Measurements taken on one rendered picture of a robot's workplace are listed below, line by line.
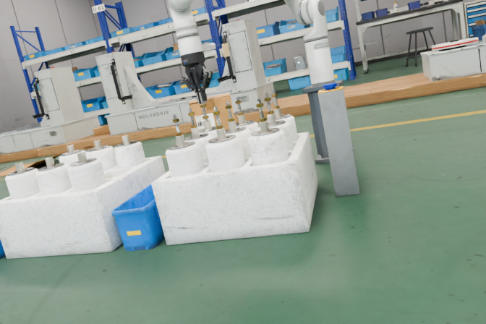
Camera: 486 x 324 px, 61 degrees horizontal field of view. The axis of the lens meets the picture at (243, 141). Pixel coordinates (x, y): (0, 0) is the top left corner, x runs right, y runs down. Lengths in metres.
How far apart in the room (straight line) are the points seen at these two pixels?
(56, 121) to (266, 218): 3.50
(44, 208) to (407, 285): 0.98
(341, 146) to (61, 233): 0.84
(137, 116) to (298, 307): 3.10
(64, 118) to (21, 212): 2.97
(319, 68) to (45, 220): 1.07
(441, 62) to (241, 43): 1.45
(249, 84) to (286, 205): 2.36
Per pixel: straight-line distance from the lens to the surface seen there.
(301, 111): 3.11
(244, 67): 3.31
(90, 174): 1.25
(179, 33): 1.32
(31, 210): 1.36
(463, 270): 0.85
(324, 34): 1.63
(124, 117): 3.80
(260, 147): 1.02
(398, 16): 6.46
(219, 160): 1.06
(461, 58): 3.15
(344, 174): 1.23
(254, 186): 1.02
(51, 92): 4.32
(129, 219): 1.16
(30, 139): 4.53
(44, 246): 1.38
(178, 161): 1.09
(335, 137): 1.21
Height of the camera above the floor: 0.42
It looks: 10 degrees down
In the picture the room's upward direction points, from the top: 12 degrees counter-clockwise
